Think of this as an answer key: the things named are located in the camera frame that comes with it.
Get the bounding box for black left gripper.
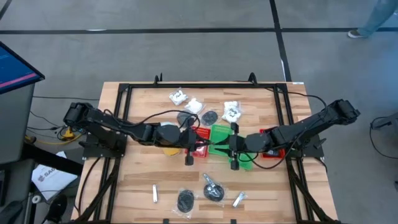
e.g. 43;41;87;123
180;117;215;166

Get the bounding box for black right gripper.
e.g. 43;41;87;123
215;123;248;171

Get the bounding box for packets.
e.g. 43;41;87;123
190;146;208;158

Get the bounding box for white vanity pack bag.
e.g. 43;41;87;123
220;100;243;124
169;88;190;106
184;97;206;115

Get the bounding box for bagged silver metal tool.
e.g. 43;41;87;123
231;190;249;209
203;173;220;192

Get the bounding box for red plastic basket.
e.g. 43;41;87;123
259;128;287;160
185;126;212;159

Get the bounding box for white printed paper sheet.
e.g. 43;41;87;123
30;151;78;202

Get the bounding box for black object on floor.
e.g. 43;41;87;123
46;194;68;223

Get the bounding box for grey cabinet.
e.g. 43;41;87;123
0;83;35;165

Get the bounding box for person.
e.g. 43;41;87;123
347;0;398;39

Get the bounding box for blue screen monitor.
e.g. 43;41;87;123
0;42;46;95

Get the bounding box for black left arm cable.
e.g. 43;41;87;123
102;108;201;130

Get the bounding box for black aluminium table frame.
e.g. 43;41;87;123
74;72;341;224

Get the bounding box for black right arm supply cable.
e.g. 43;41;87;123
262;86;329;110

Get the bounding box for yellow floor cable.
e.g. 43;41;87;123
24;126;83;146

